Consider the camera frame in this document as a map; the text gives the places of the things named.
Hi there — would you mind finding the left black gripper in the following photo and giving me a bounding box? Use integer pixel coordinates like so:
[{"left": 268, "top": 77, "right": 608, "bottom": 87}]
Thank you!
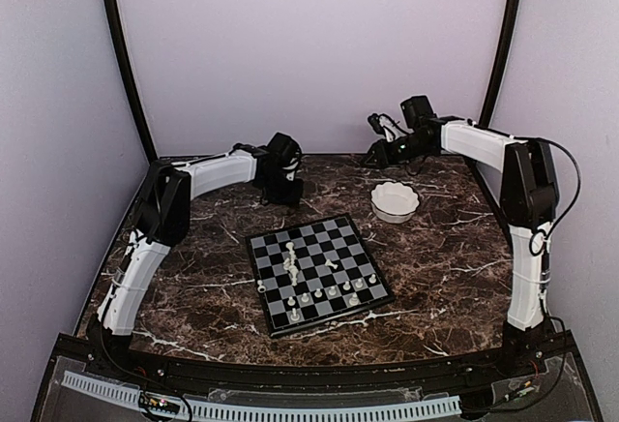
[{"left": 261, "top": 171, "right": 306, "bottom": 207}]

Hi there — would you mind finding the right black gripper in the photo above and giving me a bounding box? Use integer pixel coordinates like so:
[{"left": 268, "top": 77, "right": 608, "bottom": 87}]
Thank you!
[{"left": 361, "top": 133, "right": 434, "bottom": 169}]

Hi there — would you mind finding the white chess king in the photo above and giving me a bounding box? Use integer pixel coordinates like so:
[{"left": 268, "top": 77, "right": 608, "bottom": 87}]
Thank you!
[{"left": 285, "top": 241, "right": 297, "bottom": 260}]

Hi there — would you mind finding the white chess queen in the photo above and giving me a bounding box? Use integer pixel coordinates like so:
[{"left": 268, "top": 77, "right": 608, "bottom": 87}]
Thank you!
[{"left": 289, "top": 268, "right": 299, "bottom": 286}]

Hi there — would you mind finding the black and white chessboard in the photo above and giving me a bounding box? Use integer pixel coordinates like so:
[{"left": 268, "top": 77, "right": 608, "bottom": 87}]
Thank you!
[{"left": 245, "top": 214, "right": 395, "bottom": 339}]

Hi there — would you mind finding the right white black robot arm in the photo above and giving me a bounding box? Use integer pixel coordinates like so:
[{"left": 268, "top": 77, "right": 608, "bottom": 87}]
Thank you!
[{"left": 362, "top": 95, "right": 562, "bottom": 332}]

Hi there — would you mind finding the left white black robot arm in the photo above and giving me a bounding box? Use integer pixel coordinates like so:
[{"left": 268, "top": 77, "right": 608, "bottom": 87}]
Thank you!
[{"left": 89, "top": 133, "right": 304, "bottom": 340}]

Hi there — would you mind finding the white scalloped bowl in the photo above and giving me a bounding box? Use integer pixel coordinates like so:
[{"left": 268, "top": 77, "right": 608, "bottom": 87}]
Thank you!
[{"left": 370, "top": 182, "right": 420, "bottom": 224}]

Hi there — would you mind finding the left black frame post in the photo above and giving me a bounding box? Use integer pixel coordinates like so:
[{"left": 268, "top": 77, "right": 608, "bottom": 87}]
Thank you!
[{"left": 103, "top": 0, "right": 158, "bottom": 163}]

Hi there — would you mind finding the black frame post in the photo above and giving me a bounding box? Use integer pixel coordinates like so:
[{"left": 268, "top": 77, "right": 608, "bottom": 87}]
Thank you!
[
  {"left": 103, "top": 0, "right": 158, "bottom": 163},
  {"left": 479, "top": 0, "right": 520, "bottom": 127}
]

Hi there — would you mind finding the right black frame post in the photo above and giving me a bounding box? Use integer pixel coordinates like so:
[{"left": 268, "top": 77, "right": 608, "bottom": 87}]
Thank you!
[{"left": 479, "top": 0, "right": 520, "bottom": 127}]

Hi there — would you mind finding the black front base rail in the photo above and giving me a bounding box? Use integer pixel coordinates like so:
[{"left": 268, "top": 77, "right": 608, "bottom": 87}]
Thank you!
[{"left": 52, "top": 332, "right": 575, "bottom": 395}]

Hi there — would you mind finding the white slotted cable duct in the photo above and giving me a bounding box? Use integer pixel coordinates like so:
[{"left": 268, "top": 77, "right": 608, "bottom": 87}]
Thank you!
[{"left": 60, "top": 371, "right": 461, "bottom": 421}]

